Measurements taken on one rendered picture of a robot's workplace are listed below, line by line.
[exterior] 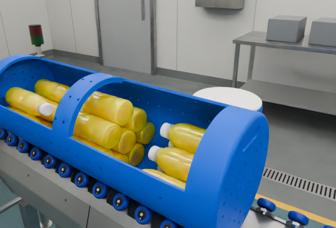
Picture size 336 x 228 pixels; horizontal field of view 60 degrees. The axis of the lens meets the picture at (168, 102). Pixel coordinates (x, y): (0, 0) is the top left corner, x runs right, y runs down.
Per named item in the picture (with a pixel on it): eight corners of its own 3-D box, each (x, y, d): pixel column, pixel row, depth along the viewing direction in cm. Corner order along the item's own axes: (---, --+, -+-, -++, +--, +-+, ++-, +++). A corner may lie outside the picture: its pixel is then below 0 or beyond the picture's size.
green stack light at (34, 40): (35, 45, 153) (34, 36, 151) (29, 44, 157) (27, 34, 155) (46, 43, 158) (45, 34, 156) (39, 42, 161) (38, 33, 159)
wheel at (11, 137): (15, 134, 100) (20, 136, 101) (8, 131, 102) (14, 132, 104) (9, 147, 99) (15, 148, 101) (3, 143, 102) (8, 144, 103)
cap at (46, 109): (41, 102, 89) (44, 103, 88) (52, 103, 93) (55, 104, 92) (37, 114, 89) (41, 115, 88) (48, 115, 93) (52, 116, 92)
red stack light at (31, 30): (34, 35, 151) (32, 28, 150) (27, 34, 155) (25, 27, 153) (45, 34, 156) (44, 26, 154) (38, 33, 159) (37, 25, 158)
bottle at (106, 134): (126, 124, 78) (80, 108, 88) (107, 122, 72) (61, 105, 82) (119, 150, 78) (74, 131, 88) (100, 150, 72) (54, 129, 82)
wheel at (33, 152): (40, 148, 92) (45, 149, 93) (32, 144, 94) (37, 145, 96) (34, 162, 91) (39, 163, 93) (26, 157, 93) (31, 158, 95)
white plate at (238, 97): (248, 85, 131) (247, 88, 132) (187, 87, 129) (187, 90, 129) (274, 111, 106) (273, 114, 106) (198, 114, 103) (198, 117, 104)
